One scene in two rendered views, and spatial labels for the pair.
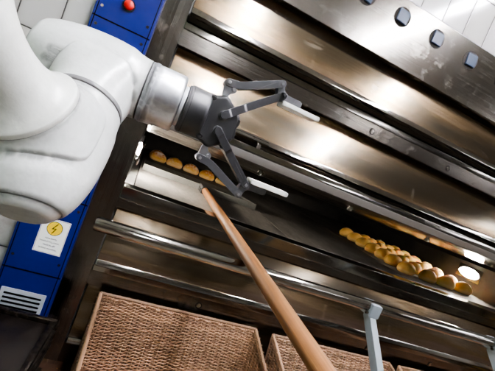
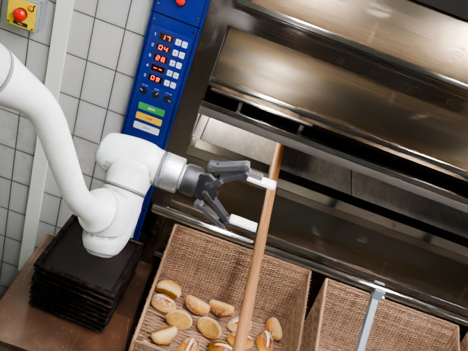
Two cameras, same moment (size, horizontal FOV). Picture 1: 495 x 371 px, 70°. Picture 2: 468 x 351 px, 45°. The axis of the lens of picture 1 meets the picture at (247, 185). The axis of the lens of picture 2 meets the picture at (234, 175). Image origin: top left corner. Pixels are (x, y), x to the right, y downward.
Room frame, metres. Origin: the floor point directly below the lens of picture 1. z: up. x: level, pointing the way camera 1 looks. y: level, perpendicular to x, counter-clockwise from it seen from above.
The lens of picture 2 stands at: (-0.51, -0.25, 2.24)
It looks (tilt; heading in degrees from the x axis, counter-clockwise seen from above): 34 degrees down; 15
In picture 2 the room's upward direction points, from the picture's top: 22 degrees clockwise
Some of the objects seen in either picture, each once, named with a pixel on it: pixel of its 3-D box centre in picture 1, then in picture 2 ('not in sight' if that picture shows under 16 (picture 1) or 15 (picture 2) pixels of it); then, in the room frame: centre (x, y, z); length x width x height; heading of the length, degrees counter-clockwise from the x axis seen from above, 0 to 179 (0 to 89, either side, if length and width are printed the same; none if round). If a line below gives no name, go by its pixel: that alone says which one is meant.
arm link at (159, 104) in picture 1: (163, 99); (171, 173); (0.53, 0.17, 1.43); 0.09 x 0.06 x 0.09; 17
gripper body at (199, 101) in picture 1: (208, 118); (200, 183); (0.55, 0.10, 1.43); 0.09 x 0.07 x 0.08; 107
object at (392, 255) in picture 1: (400, 258); not in sight; (1.92, -0.93, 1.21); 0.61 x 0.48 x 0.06; 18
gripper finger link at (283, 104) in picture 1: (297, 111); (261, 181); (0.59, -0.03, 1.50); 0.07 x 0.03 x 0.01; 107
